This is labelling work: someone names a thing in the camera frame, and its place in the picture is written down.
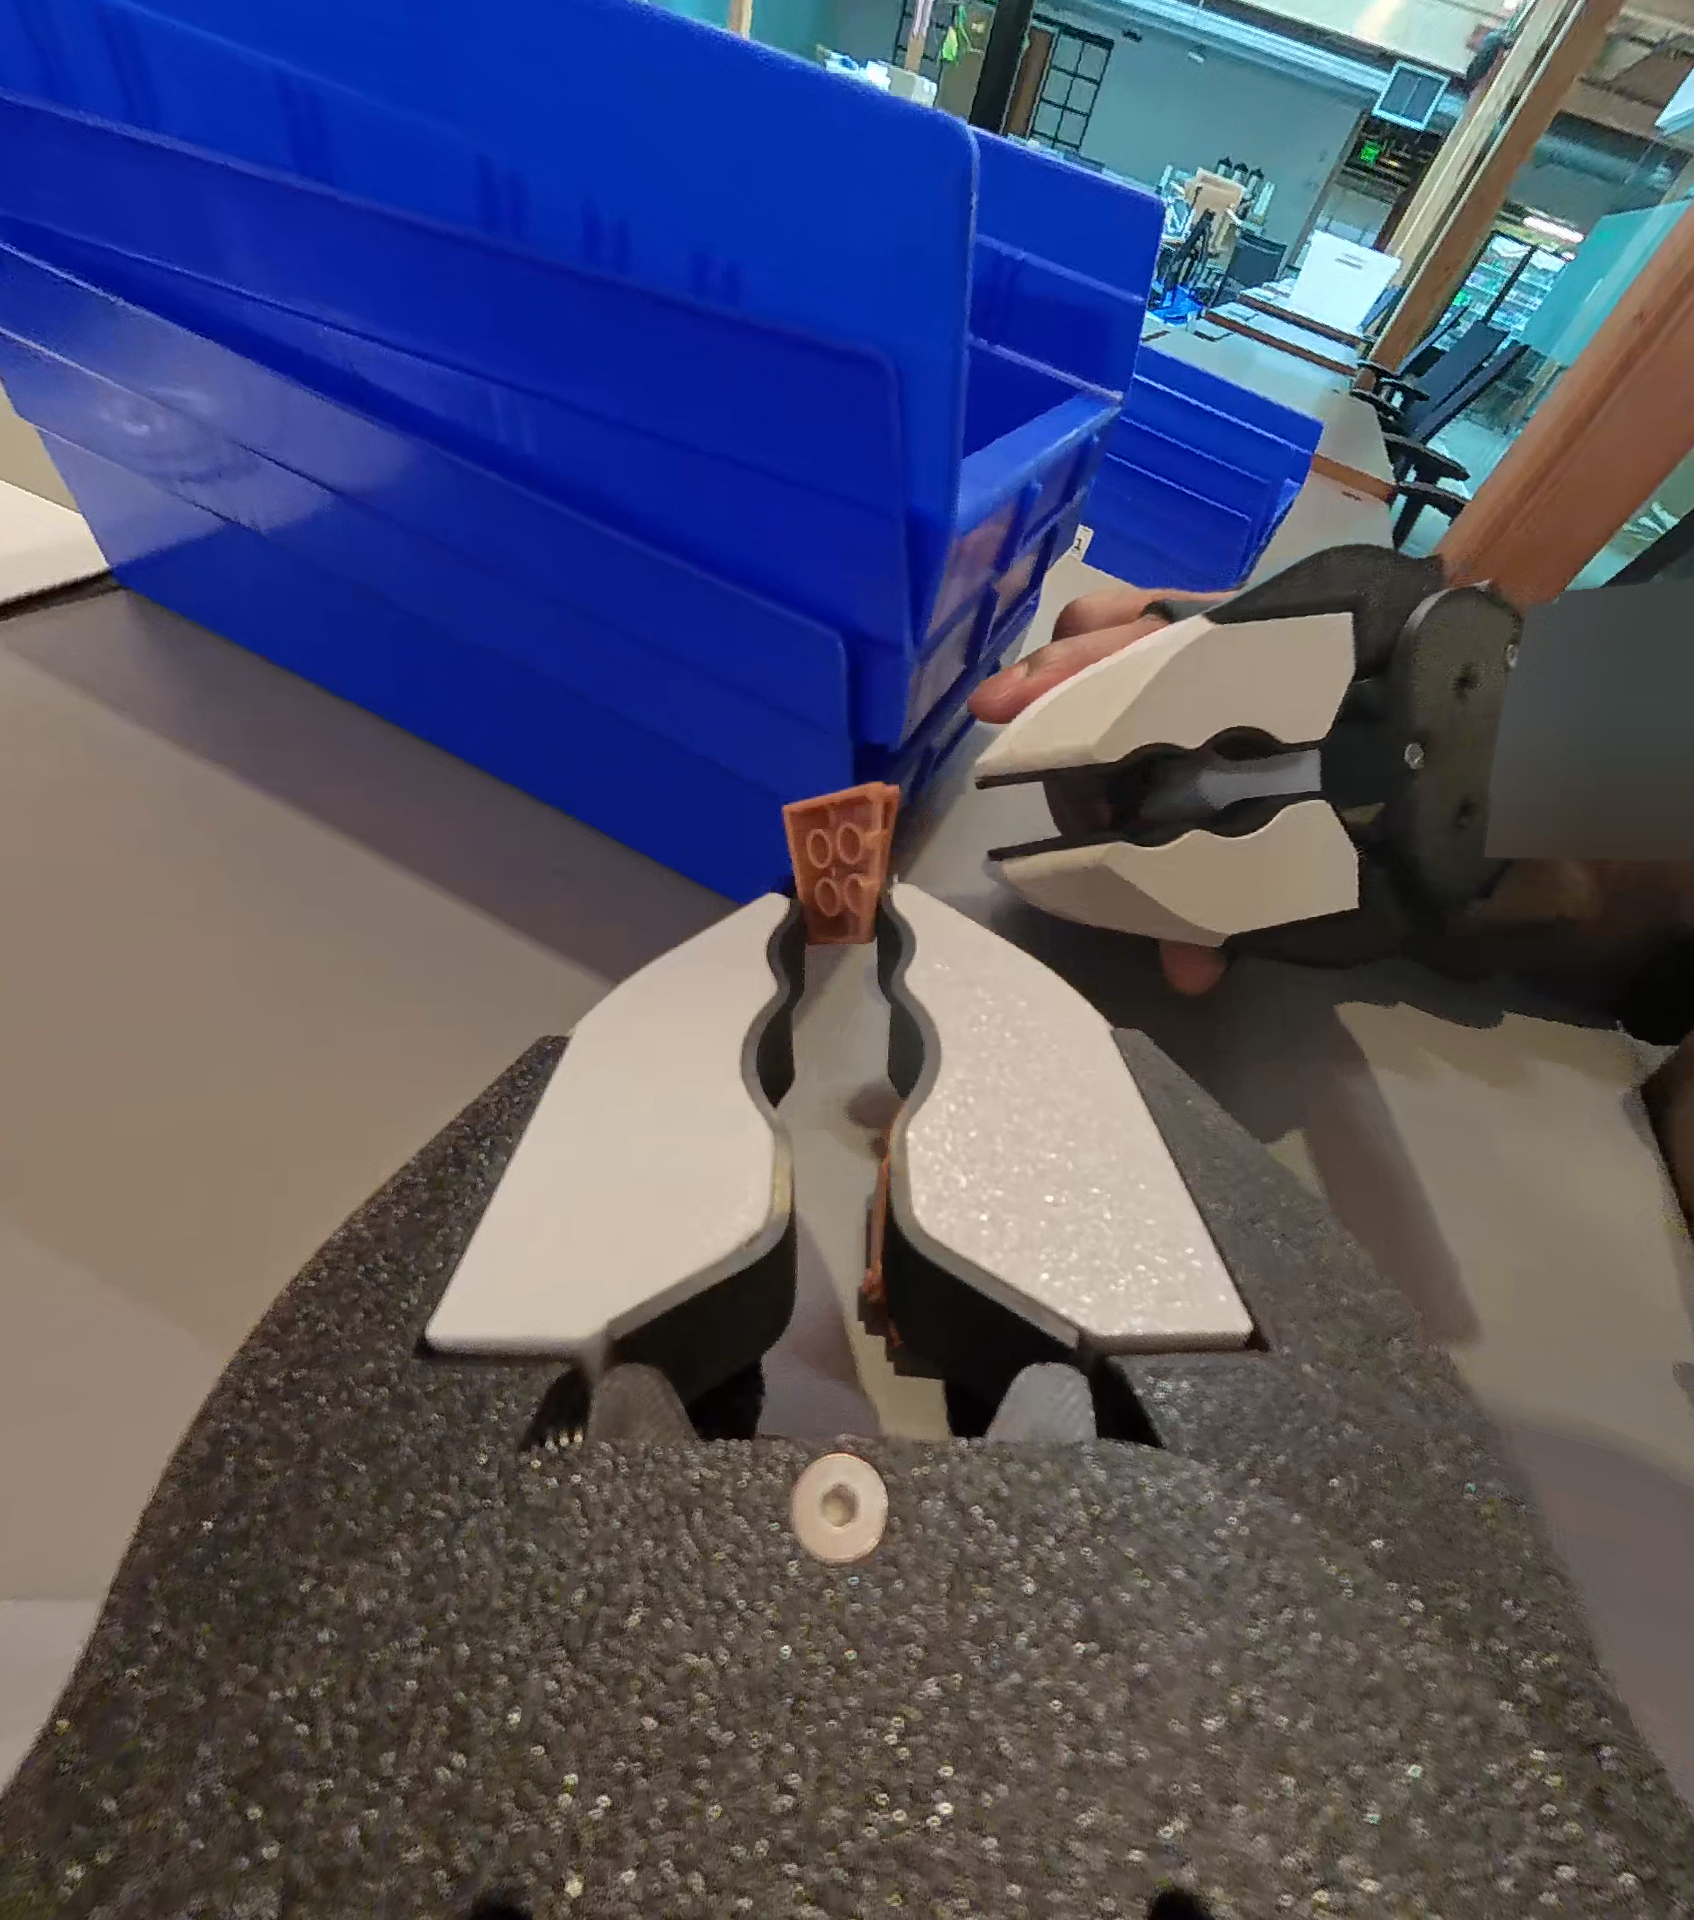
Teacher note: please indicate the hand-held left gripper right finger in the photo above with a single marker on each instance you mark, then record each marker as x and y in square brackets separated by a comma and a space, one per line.
[1072, 1186]

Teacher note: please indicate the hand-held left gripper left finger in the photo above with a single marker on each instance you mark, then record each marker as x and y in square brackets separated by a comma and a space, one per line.
[607, 1186]

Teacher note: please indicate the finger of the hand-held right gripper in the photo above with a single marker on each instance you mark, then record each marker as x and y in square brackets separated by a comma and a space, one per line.
[1223, 885]
[1192, 682]

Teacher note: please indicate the brown toy brick piece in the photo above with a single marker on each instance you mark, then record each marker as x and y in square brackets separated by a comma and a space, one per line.
[841, 862]

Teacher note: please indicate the person's right forearm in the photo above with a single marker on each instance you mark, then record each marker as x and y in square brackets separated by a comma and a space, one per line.
[1598, 947]

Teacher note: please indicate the person's right hand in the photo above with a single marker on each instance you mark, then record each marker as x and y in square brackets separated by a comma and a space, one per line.
[1072, 637]

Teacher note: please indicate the black office chair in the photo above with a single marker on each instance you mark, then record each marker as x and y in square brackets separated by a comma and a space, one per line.
[1447, 405]

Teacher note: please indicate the wooden support post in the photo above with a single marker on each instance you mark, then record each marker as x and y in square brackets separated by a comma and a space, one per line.
[1492, 166]
[1644, 346]

